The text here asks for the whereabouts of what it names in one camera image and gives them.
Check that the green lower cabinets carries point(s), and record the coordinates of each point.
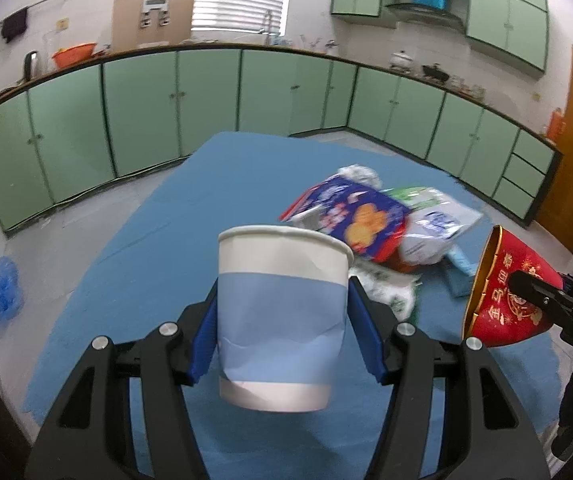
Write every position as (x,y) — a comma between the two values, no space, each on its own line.
(141,110)

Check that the cardboard box with white device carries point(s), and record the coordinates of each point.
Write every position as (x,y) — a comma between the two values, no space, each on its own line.
(154,32)

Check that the steel kitchen faucet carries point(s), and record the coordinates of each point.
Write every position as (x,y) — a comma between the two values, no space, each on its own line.
(268,25)

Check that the white green printed wrapper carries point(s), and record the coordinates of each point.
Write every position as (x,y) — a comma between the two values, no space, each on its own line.
(391,290)

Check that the wall socket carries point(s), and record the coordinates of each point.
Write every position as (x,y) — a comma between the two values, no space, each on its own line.
(62,23)

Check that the range hood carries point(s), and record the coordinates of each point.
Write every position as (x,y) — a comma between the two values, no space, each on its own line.
(426,12)

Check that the red paper cup gold print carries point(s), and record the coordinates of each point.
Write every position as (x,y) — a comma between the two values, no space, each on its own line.
(496,310)

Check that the white cooking pot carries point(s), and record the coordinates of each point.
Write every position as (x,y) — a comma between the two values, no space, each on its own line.
(400,60)

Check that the red thermos flask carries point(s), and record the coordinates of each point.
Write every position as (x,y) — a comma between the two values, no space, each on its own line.
(556,122)

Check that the green upper cabinets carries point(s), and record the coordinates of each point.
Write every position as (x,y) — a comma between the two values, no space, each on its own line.
(506,20)

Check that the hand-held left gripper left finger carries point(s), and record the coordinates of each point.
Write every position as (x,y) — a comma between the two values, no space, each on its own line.
(204,345)

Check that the blue cookie snack packet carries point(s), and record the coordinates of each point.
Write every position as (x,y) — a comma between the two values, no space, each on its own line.
(361,220)

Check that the crumpled white tissue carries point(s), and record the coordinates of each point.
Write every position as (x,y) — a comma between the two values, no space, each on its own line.
(361,172)

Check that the metal towel rail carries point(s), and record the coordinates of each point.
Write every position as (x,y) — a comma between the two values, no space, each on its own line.
(46,1)

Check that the dark hanging towel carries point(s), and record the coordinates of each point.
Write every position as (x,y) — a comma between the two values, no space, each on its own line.
(15,26)

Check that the steel electric kettle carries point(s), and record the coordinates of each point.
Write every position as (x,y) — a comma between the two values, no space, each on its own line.
(31,66)

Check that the green and white packet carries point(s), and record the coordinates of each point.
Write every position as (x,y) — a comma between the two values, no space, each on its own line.
(416,194)

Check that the light blue face mask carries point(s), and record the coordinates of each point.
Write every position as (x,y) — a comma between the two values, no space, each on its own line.
(458,270)

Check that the blue scalloped tablecloth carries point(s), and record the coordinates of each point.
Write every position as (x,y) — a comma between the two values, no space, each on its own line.
(166,240)

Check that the black wok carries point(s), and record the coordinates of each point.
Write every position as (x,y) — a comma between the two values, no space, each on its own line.
(435,72)

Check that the green cabinets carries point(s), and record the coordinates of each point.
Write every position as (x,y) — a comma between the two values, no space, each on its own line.
(141,110)
(506,20)

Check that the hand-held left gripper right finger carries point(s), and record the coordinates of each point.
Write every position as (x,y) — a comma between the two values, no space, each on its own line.
(366,335)

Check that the white and blue paper cup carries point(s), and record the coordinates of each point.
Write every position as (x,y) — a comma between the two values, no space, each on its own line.
(281,310)

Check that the white plastic bag blue print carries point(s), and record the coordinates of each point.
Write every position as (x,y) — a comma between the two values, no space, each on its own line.
(436,232)

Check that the orange plastic basin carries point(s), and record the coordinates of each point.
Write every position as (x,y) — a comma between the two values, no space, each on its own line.
(74,56)

